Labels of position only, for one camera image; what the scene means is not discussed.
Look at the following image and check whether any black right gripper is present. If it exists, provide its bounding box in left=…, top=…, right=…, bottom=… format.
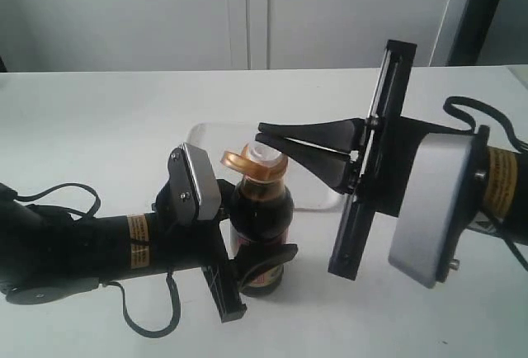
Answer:
left=256, top=40, right=456, bottom=280

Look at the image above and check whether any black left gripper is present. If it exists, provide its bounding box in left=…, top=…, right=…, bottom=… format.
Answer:
left=154, top=178, right=299, bottom=324

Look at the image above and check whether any dark soy sauce bottle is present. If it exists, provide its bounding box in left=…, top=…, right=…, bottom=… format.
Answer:
left=221, top=142, right=295, bottom=299

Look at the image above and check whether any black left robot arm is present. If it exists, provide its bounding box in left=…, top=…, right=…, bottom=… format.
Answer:
left=1, top=186, right=298, bottom=338

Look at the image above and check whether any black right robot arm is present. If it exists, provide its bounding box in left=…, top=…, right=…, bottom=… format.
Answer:
left=256, top=40, right=527, bottom=288

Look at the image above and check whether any white rectangular tray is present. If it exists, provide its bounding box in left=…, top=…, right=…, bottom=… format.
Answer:
left=186, top=122, right=344, bottom=212

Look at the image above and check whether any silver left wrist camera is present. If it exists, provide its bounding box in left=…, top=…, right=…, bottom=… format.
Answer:
left=167, top=143, right=221, bottom=228

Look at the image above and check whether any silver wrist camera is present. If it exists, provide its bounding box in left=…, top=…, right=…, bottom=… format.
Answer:
left=167, top=143, right=221, bottom=228
left=389, top=125, right=490, bottom=289

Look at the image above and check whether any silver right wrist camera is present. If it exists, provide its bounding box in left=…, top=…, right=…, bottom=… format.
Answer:
left=389, top=125, right=490, bottom=289

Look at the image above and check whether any dark vertical post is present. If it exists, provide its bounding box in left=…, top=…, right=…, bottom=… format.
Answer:
left=445, top=0, right=500, bottom=67

